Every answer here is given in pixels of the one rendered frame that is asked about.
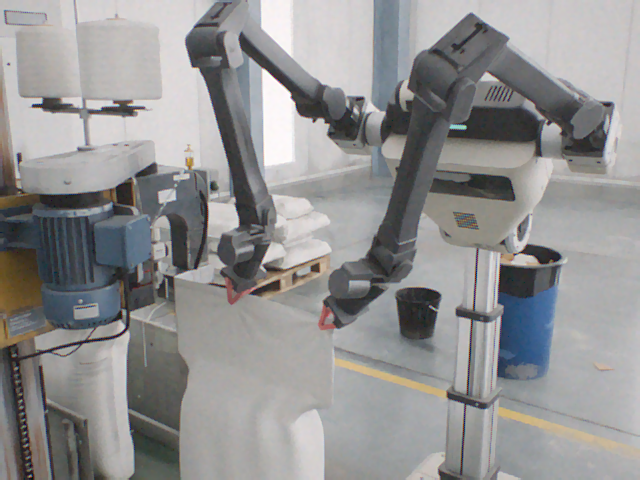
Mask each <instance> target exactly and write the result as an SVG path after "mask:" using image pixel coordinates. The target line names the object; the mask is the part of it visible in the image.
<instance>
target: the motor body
mask: <svg viewBox="0 0 640 480"><path fill-rule="evenodd" d="M32 209H33V214H34V215H33V225H34V233H35V242H36V251H37V260H38V269H39V278H40V279H41V280H43V281H44V283H42V285H41V294H42V301H43V309H44V315H45V317H46V319H47V320H48V321H49V322H50V323H51V325H53V326H55V327H57V328H60V329H66V330H83V329H90V328H95V327H98V326H102V325H104V324H106V323H108V322H110V321H112V320H113V319H114V317H115V316H116V314H117V312H118V310H119V308H120V297H119V291H120V288H119V280H118V277H117V276H116V275H114V274H112V268H111V266H103V265H98V263H97V261H96V257H95V246H94V235H93V229H94V226H95V224H97V223H99V222H102V221H104V220H106V219H108V218H110V217H113V210H111V209H112V203H111V201H110V200H107V199H103V201H101V202H98V203H95V204H89V205H82V206H70V207H54V206H46V205H43V204H42V203H38V204H36V205H34V206H33V208H32Z"/></svg>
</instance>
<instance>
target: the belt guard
mask: <svg viewBox="0 0 640 480"><path fill-rule="evenodd" d="M126 142H127V145H129V146H124V145H126ZM113 144H114V143H113ZM113 144H109V145H104V146H100V147H101V149H117V150H113V151H110V152H107V153H103V154H92V153H88V152H92V151H73V152H68V153H62V154H57V155H52V156H47V157H42V158H37V159H32V160H27V161H23V162H21V163H20V164H19V169H20V178H21V186H22V191H24V192H27V193H32V194H45V195H61V194H79V193H90V192H97V191H103V190H108V189H111V188H114V187H116V186H117V185H119V184H121V183H122V182H124V181H125V180H127V179H128V178H130V177H132V176H133V175H135V174H136V173H138V172H139V171H141V170H143V169H144V168H146V167H147V166H149V165H150V164H152V163H154V162H155V145H154V141H149V140H132V141H123V142H118V143H115V144H118V146H112V145H113Z"/></svg>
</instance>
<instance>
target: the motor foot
mask: <svg viewBox="0 0 640 480"><path fill-rule="evenodd" d="M36 204H38V203H36ZM36 204H30V205H24V206H18V207H12V208H6V209H0V251H7V250H12V249H16V248H21V247H24V248H36V242H35V233H34V225H33V215H34V214H33V209H32V208H33V206H34V205H36Z"/></svg>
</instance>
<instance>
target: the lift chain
mask: <svg viewBox="0 0 640 480"><path fill-rule="evenodd" d="M14 350H15V352H13V353H12V351H14ZM8 356H9V358H10V360H9V364H10V370H11V380H12V384H13V395H14V398H15V400H14V403H15V410H16V419H17V423H18V434H19V436H20V438H19V442H20V448H21V458H22V461H23V464H22V466H23V472H24V474H25V475H24V480H29V479H30V478H31V479H30V480H35V475H34V473H33V471H34V467H33V461H32V451H31V448H30V446H31V443H30V437H29V426H28V423H27V421H28V418H27V412H26V402H25V398H24V387H23V384H22V383H23V378H22V372H21V362H20V361H18V362H14V361H13V359H14V357H15V358H18V357H19V356H20V354H19V346H18V345H17V343H15V344H13V346H12V345H9V346H8ZM16 363H17V364H16ZM14 364H16V366H14ZM16 370H17V372H16ZM16 377H18V379H16ZM17 384H18V386H17ZM18 390H20V391H19V392H18ZM17 392H18V393H17ZM19 397H20V399H19ZM20 403H22V404H21V405H19V404H20ZM20 410H22V411H20ZM21 416H23V418H21ZM22 423H23V424H22ZM23 429H24V430H23ZM22 430H23V431H22ZM24 435H25V437H24ZM25 441H26V443H24V442H25ZM25 448H26V449H25ZM26 454H27V456H26ZM27 460H28V462H27ZM28 466H29V468H27V467H28ZM28 473H29V474H28Z"/></svg>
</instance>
